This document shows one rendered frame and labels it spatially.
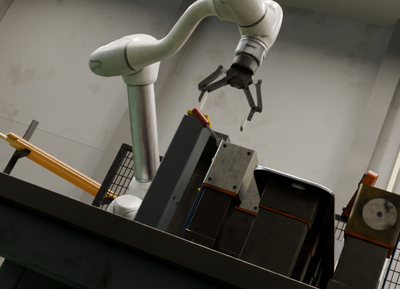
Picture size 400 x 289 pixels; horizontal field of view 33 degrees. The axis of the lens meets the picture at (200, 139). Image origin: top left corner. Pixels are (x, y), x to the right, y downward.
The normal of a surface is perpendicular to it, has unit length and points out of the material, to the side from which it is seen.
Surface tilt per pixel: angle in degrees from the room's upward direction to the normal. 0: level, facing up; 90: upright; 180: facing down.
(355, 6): 180
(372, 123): 90
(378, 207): 90
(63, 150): 90
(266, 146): 90
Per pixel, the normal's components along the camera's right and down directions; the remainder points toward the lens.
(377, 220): -0.18, -0.44
